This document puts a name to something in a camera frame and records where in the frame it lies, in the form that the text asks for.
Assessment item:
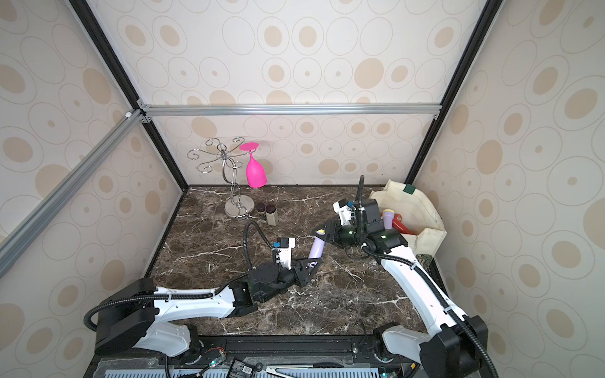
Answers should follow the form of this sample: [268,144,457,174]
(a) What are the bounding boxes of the purple flashlight sideways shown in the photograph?
[309,229,326,259]

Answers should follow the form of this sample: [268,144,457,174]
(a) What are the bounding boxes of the large red flashlight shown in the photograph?
[392,214,417,236]

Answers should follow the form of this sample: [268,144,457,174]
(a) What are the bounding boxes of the cream tote bag green handles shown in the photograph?
[370,180,447,257]

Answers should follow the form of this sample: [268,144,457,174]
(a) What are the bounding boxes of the purple flashlight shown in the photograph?
[382,209,395,230]

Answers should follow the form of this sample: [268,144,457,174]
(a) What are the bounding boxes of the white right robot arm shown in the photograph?
[314,220,498,377]

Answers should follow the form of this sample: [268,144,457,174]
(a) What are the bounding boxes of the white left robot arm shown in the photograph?
[84,258,322,358]

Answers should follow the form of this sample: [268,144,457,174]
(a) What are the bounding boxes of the square jar black lid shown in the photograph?
[266,204,277,226]

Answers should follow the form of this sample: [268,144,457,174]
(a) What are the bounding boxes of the dark lid jar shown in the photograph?
[255,203,266,220]

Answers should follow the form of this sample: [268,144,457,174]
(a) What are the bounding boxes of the chrome glass holder stand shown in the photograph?
[187,136,255,220]

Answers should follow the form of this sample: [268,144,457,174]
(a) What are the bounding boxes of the pink plastic wine glass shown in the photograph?
[239,142,268,188]

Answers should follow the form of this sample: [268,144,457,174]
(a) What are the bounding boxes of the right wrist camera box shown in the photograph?
[333,198,384,234]

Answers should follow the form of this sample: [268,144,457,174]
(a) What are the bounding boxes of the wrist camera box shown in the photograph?
[272,237,296,269]
[333,198,384,234]

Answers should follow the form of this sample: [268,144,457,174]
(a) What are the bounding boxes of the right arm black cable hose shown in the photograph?
[354,174,499,378]

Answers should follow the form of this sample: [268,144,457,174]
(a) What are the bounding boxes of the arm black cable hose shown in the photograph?
[83,220,280,332]
[354,174,499,378]

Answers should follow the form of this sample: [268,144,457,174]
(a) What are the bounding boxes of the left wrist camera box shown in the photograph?
[272,237,296,269]

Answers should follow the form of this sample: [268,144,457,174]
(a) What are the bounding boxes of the black front frame rail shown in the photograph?
[85,334,428,377]

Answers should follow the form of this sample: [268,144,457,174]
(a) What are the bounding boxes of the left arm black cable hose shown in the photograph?
[83,220,280,332]

